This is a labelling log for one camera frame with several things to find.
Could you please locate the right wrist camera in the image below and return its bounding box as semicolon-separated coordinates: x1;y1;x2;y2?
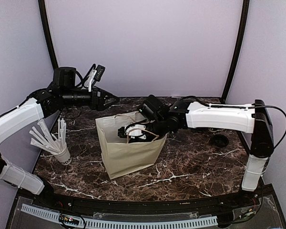
117;124;146;140

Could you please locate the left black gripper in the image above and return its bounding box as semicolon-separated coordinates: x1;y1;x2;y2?
61;85;120;111

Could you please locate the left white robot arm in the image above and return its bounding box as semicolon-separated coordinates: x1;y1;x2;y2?
0;64;120;208

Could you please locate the white cup holding straws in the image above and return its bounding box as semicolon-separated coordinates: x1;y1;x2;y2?
54;144;72;166

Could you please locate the stack of black coffee lids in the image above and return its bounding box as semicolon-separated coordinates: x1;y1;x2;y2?
213;134;229;147

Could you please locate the black front frame rail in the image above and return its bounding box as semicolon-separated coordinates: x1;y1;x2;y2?
17;184;274;215

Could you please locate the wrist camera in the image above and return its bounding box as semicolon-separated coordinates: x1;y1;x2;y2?
117;124;146;140
84;64;105;92

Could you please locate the cream paper bag with handles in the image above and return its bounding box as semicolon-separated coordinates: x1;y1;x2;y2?
95;112;167;179

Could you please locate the right black corner post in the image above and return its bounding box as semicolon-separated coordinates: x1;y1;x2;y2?
221;0;250;103

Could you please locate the stack of white paper cups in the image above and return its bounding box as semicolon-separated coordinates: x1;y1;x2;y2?
208;127;224;133

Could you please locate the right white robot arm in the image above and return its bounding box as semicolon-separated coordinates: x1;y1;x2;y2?
123;95;278;207

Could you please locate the left black corner post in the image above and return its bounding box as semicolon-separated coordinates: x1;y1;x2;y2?
38;0;59;70

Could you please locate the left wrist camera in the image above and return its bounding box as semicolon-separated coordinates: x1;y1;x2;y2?
84;64;105;92

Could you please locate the black corner post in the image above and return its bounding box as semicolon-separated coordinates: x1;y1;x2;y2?
38;0;59;70
221;0;250;103

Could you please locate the grey slotted cable duct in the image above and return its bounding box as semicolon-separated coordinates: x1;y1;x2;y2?
20;204;218;229

